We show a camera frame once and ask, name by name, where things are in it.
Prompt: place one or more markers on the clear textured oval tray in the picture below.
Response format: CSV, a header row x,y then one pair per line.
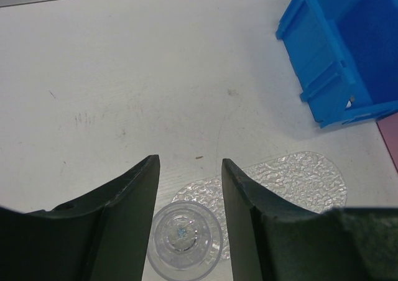
x,y
306,179

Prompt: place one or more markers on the blue compartment bin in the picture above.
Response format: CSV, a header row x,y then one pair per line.
x,y
344,54

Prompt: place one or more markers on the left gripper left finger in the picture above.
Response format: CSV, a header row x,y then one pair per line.
x,y
101,235

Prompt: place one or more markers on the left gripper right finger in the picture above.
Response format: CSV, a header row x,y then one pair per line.
x,y
271,238

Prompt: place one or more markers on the clear plastic cup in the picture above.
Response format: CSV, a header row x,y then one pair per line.
x,y
185,242

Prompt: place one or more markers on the pink plastic box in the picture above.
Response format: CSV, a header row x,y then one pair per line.
x,y
388,128

